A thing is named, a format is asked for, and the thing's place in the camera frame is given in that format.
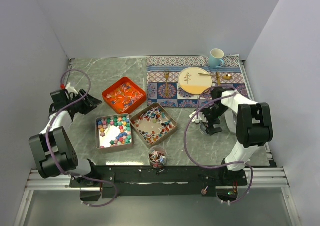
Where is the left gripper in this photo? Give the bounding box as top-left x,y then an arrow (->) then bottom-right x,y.
67,89 -> 102,115

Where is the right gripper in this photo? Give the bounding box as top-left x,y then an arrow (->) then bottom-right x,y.
200,104 -> 229,136

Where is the tin of star candies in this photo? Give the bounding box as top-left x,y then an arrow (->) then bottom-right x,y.
95,113 -> 133,153

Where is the orange plastic tray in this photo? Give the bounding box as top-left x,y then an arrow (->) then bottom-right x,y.
102,77 -> 147,114

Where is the clear plastic cup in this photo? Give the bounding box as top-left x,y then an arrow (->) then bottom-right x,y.
148,145 -> 167,169

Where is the clear round lid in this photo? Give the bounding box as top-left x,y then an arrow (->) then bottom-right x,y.
199,122 -> 210,135

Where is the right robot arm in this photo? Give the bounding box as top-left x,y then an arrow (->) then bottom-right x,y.
187,85 -> 273,186

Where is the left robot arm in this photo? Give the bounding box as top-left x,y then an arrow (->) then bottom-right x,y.
29,89 -> 102,187

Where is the gold knife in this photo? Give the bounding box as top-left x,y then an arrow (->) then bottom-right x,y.
216,72 -> 221,86

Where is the cream and orange plate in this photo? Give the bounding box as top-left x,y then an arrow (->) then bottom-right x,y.
178,67 -> 213,95

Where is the gold spoon on mat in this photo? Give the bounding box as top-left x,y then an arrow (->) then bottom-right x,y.
220,74 -> 233,81

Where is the gold spoon on plate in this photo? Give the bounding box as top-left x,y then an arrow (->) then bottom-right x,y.
198,73 -> 211,77

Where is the patterned cloth placemat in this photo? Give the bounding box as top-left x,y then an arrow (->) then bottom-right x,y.
146,54 -> 250,108

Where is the light blue mug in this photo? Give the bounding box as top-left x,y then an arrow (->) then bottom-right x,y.
208,48 -> 225,69

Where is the gold fork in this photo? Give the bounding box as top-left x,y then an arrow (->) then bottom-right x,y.
164,68 -> 170,97

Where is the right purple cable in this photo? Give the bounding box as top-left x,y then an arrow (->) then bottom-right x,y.
183,85 -> 254,205

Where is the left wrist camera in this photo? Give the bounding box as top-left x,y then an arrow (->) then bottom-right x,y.
60,83 -> 78,94

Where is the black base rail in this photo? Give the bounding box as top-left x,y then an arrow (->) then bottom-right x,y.
59,165 -> 254,208

